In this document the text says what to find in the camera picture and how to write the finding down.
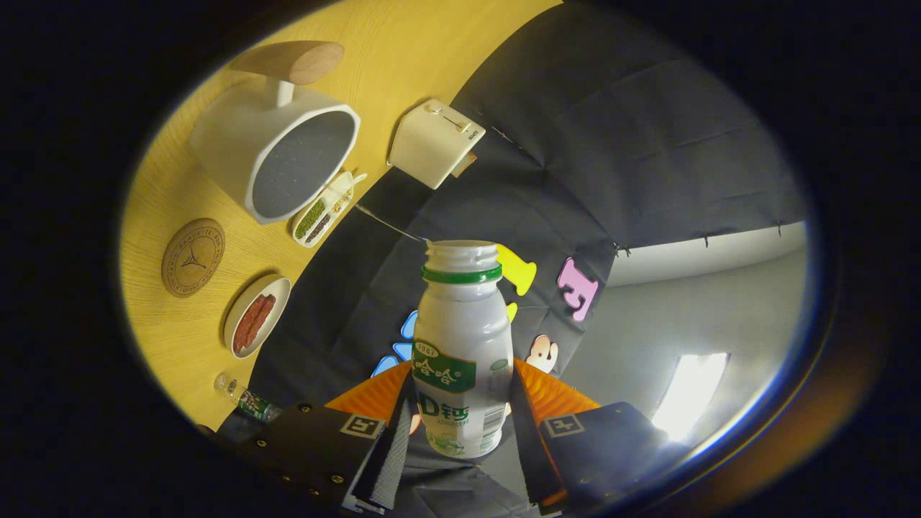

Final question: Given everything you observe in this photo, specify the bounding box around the bright ceiling light panel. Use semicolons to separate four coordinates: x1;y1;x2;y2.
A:
651;352;730;443

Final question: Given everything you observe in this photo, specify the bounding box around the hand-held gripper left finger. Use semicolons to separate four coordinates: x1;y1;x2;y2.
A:
237;360;419;515

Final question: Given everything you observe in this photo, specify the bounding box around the white cup with wooden handle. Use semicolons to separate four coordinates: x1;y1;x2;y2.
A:
190;41;361;225

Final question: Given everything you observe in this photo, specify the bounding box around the white divided condiment dish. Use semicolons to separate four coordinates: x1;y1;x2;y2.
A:
291;170;368;249

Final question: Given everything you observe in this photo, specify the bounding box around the cream toaster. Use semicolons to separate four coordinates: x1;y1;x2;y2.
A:
387;99;486;191

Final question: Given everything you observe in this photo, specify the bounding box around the red sausage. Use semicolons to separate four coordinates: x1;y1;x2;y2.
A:
245;294;277;346
232;295;268;353

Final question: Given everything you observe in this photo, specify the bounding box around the clear plastic water bottle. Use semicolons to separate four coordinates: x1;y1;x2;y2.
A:
214;372;283;423

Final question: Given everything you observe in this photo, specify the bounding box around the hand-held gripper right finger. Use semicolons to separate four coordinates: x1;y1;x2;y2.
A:
509;358;691;513

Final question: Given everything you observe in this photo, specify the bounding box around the white juice bottle green label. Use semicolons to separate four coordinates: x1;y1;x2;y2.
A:
412;240;515;459

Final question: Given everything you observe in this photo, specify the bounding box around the round cork coaster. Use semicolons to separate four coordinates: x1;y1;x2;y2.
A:
160;218;226;299

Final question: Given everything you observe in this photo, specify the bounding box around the round white plate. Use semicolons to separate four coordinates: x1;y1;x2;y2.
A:
223;274;292;360

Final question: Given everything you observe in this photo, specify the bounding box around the wooden table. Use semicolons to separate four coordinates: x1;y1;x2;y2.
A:
119;0;562;432

